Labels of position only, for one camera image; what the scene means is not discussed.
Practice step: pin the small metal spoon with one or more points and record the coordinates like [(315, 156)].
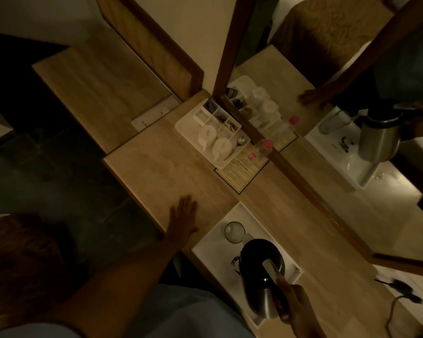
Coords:
[(241, 140)]

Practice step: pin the person's right hand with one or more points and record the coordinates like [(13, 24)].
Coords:
[(298, 309)]

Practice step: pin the brown sachet packet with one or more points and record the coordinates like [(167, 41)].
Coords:
[(231, 125)]

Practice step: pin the white wall socket plate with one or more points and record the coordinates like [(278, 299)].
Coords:
[(154, 115)]

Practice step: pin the wooden framed wall panel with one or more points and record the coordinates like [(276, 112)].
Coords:
[(155, 42)]

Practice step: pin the clear water bottle pink cap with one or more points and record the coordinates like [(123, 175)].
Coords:
[(261, 149)]

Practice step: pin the person's right fingers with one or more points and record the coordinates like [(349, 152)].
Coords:
[(281, 302)]

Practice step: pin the white cup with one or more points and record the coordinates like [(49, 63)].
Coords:
[(206, 134), (222, 147)]

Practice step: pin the wooden framed mirror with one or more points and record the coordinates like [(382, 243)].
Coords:
[(338, 179)]

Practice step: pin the black steel electric kettle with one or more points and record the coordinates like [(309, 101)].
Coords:
[(259, 274)]

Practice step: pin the white kettle tray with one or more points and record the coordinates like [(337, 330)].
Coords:
[(215, 249)]

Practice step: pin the person's light blue shirt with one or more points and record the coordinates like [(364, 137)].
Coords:
[(183, 313)]

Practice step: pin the blue sachet packet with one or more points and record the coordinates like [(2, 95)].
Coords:
[(209, 106)]

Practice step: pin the person's left hand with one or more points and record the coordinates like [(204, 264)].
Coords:
[(180, 223)]

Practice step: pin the white compartment cup tray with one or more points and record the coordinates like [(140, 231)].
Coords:
[(194, 128)]

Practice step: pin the person's left forearm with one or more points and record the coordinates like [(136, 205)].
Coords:
[(127, 278)]

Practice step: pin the framed information card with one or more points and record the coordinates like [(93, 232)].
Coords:
[(238, 172)]

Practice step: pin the person's left thumb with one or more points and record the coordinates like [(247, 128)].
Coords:
[(193, 230)]

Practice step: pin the clear drinking glass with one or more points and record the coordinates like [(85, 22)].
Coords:
[(234, 232)]

